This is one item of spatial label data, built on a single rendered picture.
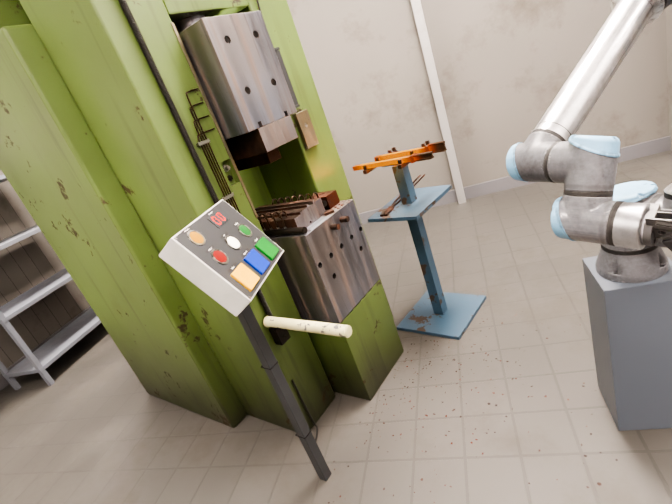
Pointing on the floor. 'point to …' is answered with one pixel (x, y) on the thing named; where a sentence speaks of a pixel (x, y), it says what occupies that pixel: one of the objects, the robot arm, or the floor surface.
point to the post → (283, 391)
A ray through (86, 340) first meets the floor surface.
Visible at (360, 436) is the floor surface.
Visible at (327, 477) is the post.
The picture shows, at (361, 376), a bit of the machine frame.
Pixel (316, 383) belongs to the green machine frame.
